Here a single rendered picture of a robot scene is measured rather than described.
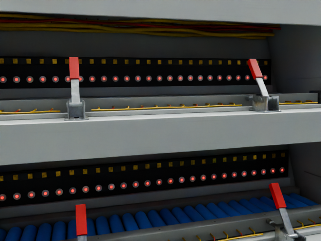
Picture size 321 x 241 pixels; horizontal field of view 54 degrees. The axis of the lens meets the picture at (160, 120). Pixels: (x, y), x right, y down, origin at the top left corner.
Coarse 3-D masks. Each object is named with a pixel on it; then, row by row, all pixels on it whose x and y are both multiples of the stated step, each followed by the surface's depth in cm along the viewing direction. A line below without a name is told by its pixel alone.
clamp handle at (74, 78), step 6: (72, 60) 41; (72, 66) 40; (78, 66) 41; (72, 72) 40; (78, 72) 40; (72, 78) 40; (78, 78) 40; (72, 84) 39; (78, 84) 39; (72, 90) 39; (78, 90) 39; (72, 96) 38; (78, 96) 39; (72, 102) 38
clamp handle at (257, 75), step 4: (248, 60) 48; (252, 60) 48; (256, 60) 48; (248, 64) 48; (252, 64) 48; (256, 64) 48; (252, 68) 47; (256, 68) 47; (252, 72) 47; (256, 72) 47; (260, 72) 47; (256, 76) 47; (260, 76) 47; (256, 80) 47; (260, 80) 47; (260, 84) 46; (264, 84) 46; (260, 88) 46; (264, 88) 46; (260, 92) 46; (264, 92) 46; (268, 96) 45
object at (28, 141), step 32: (0, 96) 51; (32, 96) 52; (64, 96) 54; (96, 96) 55; (320, 96) 54; (0, 128) 34; (32, 128) 35; (64, 128) 36; (96, 128) 37; (128, 128) 38; (160, 128) 39; (192, 128) 40; (224, 128) 41; (256, 128) 42; (288, 128) 44; (320, 128) 45; (0, 160) 34; (32, 160) 35; (64, 160) 36
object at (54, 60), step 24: (0, 72) 51; (24, 72) 52; (48, 72) 53; (96, 72) 55; (120, 72) 56; (144, 72) 58; (168, 72) 59; (192, 72) 60; (216, 72) 61; (240, 72) 63; (264, 72) 64
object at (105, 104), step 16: (176, 96) 47; (192, 96) 48; (208, 96) 48; (224, 96) 49; (240, 96) 50; (288, 96) 52; (304, 96) 53; (0, 112) 39; (16, 112) 40; (32, 112) 40; (48, 112) 42; (64, 112) 43
